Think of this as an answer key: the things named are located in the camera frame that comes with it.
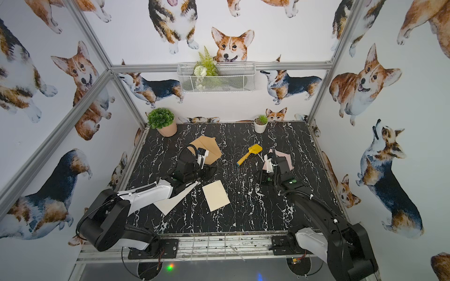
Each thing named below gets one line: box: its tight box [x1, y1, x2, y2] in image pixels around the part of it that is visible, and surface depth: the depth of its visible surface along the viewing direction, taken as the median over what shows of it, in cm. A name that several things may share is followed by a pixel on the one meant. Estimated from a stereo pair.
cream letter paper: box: [202, 179, 231, 212], surface depth 92 cm
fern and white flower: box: [192, 45, 220, 78], surface depth 84 cm
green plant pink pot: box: [147, 107, 178, 138], surface depth 106 cm
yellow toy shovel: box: [236, 144, 264, 166], surface depth 107 cm
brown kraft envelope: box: [186, 135, 223, 166], surface depth 109 cm
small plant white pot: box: [253, 114, 269, 135], surface depth 115 cm
